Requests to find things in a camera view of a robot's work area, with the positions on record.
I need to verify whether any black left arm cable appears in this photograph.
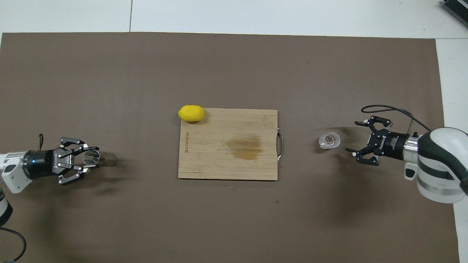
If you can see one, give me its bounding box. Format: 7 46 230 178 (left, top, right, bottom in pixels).
0 134 44 263

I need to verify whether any grey ribbed device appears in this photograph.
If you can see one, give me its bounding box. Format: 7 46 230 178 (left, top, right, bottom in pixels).
441 0 468 27

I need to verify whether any small clear glass cup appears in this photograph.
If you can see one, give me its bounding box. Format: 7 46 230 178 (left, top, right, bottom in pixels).
318 132 341 150

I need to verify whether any yellow lemon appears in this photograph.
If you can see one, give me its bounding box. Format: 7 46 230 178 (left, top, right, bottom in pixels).
178 105 205 122

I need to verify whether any wooden cutting board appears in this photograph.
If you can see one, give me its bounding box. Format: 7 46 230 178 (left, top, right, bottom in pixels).
178 108 284 181

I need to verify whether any metal double jigger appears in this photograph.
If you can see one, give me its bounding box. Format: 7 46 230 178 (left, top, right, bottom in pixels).
83 150 118 168

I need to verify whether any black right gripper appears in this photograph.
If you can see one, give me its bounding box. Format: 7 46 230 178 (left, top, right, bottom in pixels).
345 116 410 167

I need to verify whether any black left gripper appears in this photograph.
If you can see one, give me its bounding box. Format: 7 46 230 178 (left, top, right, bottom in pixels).
23 137 100 185

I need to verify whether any brown table mat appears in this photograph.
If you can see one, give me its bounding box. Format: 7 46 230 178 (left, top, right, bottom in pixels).
0 32 460 263

